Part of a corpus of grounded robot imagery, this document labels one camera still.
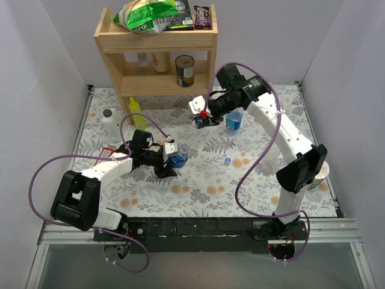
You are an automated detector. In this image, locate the tin can with label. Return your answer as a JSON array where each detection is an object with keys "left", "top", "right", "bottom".
[{"left": 175, "top": 55, "right": 194, "bottom": 88}]

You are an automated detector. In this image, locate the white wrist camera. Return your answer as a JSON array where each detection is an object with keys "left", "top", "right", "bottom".
[
  {"left": 162, "top": 134, "right": 179, "bottom": 161},
  {"left": 188, "top": 95, "right": 212, "bottom": 119}
]

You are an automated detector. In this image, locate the blue label water bottle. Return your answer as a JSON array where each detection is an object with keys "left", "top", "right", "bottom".
[
  {"left": 226, "top": 108, "right": 244, "bottom": 135},
  {"left": 168, "top": 144, "right": 188, "bottom": 169}
]

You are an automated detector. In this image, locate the black snack box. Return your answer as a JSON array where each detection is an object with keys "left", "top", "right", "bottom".
[{"left": 164, "top": 0, "right": 194, "bottom": 31}]

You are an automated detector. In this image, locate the brown candy bar pack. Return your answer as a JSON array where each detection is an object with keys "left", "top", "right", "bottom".
[{"left": 194, "top": 5, "right": 211, "bottom": 30}]

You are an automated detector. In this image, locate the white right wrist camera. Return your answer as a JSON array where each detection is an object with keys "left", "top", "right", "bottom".
[{"left": 188, "top": 95, "right": 212, "bottom": 119}]

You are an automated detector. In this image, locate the clear crumpled plastic bottle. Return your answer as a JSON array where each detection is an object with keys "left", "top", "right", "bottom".
[{"left": 262, "top": 143, "right": 283, "bottom": 168}]

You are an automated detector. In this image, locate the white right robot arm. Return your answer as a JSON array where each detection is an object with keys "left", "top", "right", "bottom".
[{"left": 188, "top": 62, "right": 327, "bottom": 240}]

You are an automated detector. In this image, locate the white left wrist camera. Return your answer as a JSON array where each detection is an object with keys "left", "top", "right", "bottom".
[{"left": 162, "top": 134, "right": 179, "bottom": 161}]

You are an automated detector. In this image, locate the wooden shelf rack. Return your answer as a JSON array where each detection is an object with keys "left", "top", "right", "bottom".
[{"left": 94, "top": 5, "right": 218, "bottom": 113}]

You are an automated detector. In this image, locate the black wrapped paper roll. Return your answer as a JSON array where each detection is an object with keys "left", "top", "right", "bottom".
[{"left": 308, "top": 161, "right": 330, "bottom": 190}]

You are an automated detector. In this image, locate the red rectangular box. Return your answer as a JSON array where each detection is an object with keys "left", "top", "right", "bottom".
[{"left": 99, "top": 148, "right": 114, "bottom": 158}]

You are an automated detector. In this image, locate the beige cylinder bottle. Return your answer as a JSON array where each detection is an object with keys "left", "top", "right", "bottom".
[{"left": 152, "top": 52, "right": 171, "bottom": 73}]

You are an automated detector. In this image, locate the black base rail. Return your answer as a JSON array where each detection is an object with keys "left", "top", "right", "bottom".
[{"left": 93, "top": 216, "right": 309, "bottom": 259}]

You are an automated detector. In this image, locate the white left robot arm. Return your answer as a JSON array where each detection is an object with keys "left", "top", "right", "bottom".
[{"left": 51, "top": 129, "right": 179, "bottom": 241}]

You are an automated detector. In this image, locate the yellow squeeze bottle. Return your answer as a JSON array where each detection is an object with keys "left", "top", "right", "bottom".
[{"left": 129, "top": 97, "right": 147, "bottom": 130}]

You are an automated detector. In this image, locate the white bottle black cap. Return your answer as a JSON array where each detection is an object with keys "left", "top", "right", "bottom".
[{"left": 101, "top": 108, "right": 122, "bottom": 144}]

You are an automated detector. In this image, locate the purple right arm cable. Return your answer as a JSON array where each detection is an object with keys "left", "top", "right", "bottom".
[{"left": 205, "top": 61, "right": 310, "bottom": 261}]

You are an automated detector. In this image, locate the green chip bag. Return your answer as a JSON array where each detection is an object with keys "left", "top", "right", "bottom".
[{"left": 112, "top": 0, "right": 179, "bottom": 34}]

